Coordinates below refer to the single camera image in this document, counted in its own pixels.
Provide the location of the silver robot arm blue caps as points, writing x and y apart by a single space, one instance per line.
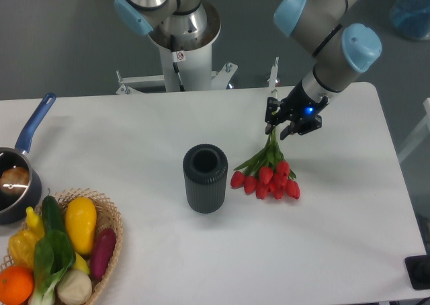
184 31

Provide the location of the yellow bell pepper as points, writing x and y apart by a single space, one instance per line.
21 247

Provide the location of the browned bun in pan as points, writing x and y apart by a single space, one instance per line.
14 181

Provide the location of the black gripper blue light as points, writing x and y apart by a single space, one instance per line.
298 108

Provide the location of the blue handled saucepan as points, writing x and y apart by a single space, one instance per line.
13 208

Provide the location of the orange fruit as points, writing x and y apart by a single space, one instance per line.
17 284

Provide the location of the yellow squash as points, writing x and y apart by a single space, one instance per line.
80 221

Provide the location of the purple eggplant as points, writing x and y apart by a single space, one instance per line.
102 252

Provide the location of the blue transparent container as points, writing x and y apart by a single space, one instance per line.
410 18

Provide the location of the red tulip bouquet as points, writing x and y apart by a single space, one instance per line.
267 173

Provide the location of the beige garlic bulb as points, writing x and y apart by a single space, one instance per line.
74 288

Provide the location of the green bok choy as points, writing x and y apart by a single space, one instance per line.
53 256

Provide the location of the small yellow chili pepper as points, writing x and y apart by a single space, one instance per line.
34 222

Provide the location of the dark green cucumber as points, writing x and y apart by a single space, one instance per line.
51 215

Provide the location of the yellow banana piece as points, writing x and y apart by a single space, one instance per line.
81 264

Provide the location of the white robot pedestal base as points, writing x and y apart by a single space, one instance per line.
183 70

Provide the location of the dark ribbed cylindrical vase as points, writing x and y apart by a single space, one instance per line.
205 169

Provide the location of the black device at edge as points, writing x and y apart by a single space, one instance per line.
418 271

